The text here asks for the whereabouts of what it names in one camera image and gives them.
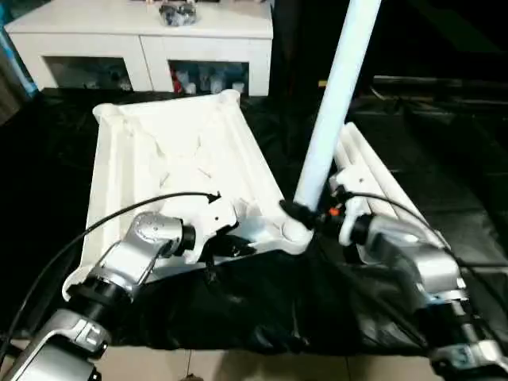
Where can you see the black metal frame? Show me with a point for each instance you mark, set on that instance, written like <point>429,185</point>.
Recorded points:
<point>436,81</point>

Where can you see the black plastic mat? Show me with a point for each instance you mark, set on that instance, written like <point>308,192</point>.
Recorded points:
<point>47,178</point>

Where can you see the grey crumpled bag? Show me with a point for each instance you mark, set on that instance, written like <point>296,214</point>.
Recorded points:
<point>178,14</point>

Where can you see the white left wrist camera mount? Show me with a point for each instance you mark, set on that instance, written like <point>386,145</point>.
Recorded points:
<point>212,218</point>

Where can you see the grey curtain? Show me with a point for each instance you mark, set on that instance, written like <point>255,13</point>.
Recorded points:
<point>14,79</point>

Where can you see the white cabinet with glass doors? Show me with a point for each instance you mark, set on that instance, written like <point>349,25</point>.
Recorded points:
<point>139,43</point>

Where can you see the white plastic table top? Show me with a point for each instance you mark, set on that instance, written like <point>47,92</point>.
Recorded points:
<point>158,158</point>

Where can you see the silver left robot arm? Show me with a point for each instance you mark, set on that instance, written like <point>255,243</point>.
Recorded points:
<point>131,254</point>

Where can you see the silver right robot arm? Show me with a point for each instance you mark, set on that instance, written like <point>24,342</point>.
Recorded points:
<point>428,266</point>

